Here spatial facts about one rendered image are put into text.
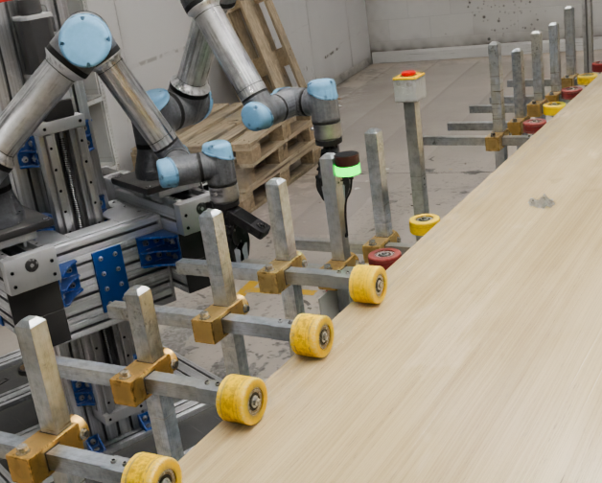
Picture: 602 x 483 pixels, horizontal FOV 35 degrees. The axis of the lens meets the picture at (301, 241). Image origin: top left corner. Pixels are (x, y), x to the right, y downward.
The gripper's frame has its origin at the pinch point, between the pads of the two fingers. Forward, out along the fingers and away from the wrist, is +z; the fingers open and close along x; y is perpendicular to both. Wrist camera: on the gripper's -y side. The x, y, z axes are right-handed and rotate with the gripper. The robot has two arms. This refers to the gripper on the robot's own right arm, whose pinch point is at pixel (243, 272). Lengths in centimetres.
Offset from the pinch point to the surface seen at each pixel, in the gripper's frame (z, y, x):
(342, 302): 6.5, -27.5, -2.2
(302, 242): 0.1, -4.9, -23.5
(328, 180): -25.7, -27.4, -2.1
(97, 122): 11, 220, -195
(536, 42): -27, -28, -177
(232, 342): -7, -29, 48
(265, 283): -12.3, -26.8, 30.1
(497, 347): -9, -82, 39
